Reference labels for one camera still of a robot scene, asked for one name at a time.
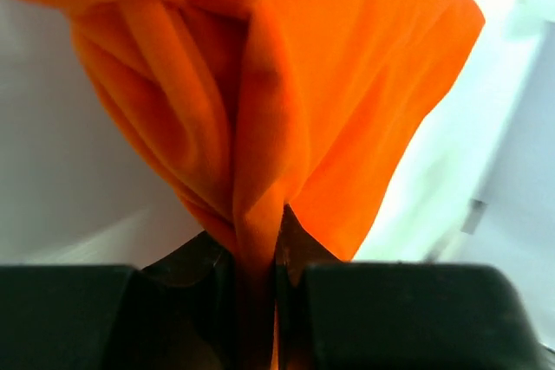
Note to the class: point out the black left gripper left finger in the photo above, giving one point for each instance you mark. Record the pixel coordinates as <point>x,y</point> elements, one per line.
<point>174,314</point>

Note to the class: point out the orange t shirt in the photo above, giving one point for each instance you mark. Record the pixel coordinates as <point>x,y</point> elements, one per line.
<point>246,107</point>

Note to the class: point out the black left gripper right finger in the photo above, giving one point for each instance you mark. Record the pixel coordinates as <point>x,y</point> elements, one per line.
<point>339,315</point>

